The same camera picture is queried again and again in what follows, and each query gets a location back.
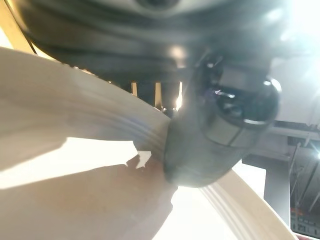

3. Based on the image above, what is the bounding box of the light wooden furniture frame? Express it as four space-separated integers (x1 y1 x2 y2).
0 0 36 55

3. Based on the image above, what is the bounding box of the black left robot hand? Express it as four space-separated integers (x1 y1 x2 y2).
19 0 292 189

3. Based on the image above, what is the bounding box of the wire dishwasher rack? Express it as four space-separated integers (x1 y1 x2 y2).
287 134 320 213

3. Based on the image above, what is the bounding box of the grey dishwasher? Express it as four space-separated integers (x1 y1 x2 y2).
241 56 320 238

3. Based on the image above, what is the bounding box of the white round plate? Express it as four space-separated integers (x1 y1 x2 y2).
0 46 297 240

